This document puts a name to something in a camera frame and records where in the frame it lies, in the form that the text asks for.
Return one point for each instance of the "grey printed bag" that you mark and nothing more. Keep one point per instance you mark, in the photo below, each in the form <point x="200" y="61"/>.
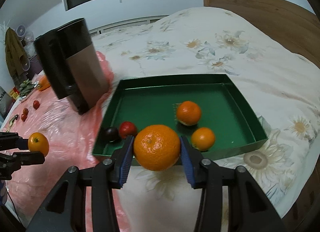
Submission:
<point x="6" y="103"/>

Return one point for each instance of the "dark red apple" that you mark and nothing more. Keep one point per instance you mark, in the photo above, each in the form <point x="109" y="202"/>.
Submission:
<point x="127" y="128"/>

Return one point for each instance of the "orange oval dish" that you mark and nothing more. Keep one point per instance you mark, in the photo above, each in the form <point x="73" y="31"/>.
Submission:
<point x="43" y="83"/>

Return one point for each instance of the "pile of bok choy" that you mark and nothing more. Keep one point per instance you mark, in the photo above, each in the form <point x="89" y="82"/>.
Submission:
<point x="26" y="87"/>

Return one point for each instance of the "red yellow snack box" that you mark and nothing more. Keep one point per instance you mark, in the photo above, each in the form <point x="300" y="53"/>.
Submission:
<point x="14" y="93"/>

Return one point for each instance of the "small red apple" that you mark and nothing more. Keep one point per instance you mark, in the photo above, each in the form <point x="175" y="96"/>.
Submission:
<point x="36" y="104"/>

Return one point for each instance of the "floral bed quilt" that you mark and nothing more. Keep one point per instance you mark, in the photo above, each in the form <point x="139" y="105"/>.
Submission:
<point x="281" y="87"/>

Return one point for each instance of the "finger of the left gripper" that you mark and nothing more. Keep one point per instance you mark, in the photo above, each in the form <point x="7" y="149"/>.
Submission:
<point x="12" y="140"/>
<point x="12" y="163"/>

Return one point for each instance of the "black and bronze kettle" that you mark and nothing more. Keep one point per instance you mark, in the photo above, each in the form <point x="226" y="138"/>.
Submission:
<point x="70" y="62"/>

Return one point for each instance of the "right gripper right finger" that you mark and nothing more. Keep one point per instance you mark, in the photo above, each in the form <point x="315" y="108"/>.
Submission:
<point x="249" y="207"/>

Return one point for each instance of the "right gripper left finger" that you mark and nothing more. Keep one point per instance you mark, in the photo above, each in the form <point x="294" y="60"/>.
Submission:
<point x="64" y="207"/>

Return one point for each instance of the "wooden headboard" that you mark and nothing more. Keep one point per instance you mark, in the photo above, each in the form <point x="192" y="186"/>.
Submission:
<point x="294" y="27"/>

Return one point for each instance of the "dark purple plum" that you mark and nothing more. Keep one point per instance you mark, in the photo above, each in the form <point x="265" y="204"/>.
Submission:
<point x="111" y="135"/>

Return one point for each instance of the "small white fan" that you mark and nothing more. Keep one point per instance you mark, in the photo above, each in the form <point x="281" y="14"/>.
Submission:
<point x="20" y="31"/>

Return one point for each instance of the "olive green jacket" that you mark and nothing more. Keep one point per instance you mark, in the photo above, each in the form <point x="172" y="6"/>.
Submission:
<point x="15" y="54"/>

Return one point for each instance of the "orange mandarin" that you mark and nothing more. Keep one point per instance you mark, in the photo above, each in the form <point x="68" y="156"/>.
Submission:
<point x="188" y="113"/>
<point x="37" y="142"/>
<point x="157" y="147"/>
<point x="203" y="139"/>

